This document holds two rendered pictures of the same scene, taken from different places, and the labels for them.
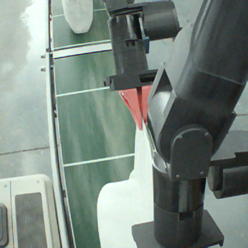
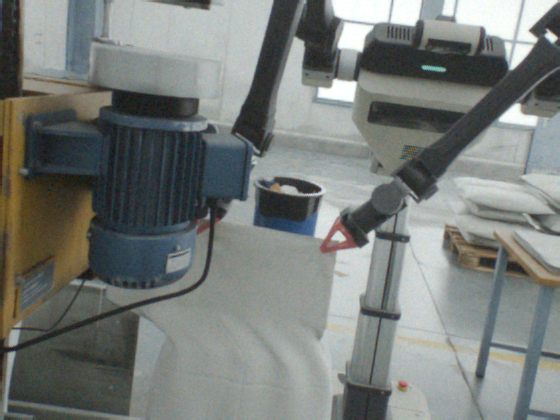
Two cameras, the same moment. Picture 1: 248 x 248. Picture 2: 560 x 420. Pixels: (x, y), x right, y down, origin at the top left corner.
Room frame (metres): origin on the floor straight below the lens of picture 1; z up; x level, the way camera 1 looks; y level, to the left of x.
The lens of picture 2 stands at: (0.57, -1.09, 1.43)
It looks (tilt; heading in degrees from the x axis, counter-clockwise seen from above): 10 degrees down; 104
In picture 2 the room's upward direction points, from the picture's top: 8 degrees clockwise
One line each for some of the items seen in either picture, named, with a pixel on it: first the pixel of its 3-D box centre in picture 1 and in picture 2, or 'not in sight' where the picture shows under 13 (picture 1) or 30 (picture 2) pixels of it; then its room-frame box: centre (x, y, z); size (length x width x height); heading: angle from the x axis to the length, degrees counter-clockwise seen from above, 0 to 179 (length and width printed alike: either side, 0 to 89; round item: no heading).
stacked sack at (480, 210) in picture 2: not in sight; (490, 206); (1.06, 3.71, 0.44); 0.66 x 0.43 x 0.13; 102
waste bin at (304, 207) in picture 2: not in sight; (283, 232); (-0.32, 2.18, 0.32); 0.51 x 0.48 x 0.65; 102
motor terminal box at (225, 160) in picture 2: not in sight; (219, 172); (0.25, -0.33, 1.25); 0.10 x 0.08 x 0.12; 127
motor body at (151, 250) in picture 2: not in sight; (148, 195); (0.17, -0.40, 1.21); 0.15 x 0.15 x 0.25
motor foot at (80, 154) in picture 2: not in sight; (83, 146); (0.09, -0.45, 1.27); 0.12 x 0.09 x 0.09; 102
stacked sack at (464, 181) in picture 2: not in sight; (494, 189); (1.07, 3.89, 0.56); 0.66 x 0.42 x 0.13; 6
